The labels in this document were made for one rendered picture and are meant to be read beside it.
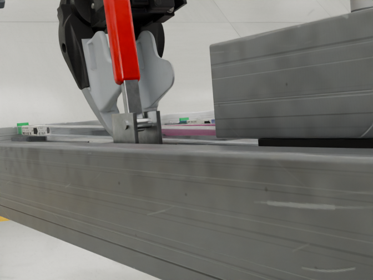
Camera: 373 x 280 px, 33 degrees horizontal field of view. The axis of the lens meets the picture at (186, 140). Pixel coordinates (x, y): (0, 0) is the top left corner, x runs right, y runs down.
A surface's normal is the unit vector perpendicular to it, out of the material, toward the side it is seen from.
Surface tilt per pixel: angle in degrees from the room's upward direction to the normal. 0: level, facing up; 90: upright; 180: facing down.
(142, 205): 90
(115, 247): 90
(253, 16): 0
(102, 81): 90
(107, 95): 90
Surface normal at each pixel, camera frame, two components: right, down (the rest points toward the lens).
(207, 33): 0.32, -0.69
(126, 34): 0.51, -0.11
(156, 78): -0.81, 0.08
